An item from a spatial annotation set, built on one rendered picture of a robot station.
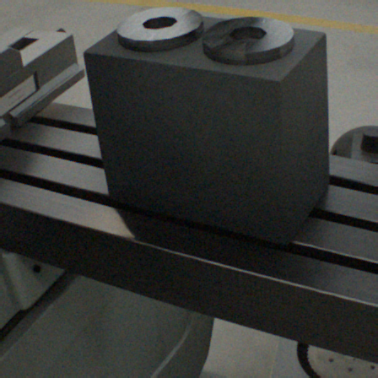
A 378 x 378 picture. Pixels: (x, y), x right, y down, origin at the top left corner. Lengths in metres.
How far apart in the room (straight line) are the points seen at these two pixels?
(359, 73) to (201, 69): 2.53
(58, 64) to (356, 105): 1.97
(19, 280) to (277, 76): 0.47
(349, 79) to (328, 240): 2.41
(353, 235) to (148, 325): 0.66
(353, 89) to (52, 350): 2.19
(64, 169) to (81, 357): 0.38
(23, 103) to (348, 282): 0.55
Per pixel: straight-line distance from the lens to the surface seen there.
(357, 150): 1.55
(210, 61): 0.73
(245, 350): 1.97
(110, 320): 1.26
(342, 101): 3.01
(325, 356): 1.30
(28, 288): 1.02
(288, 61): 0.72
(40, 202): 0.90
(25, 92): 1.10
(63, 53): 1.15
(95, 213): 0.86
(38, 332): 1.09
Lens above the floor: 1.43
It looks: 34 degrees down
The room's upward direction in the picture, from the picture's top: 7 degrees counter-clockwise
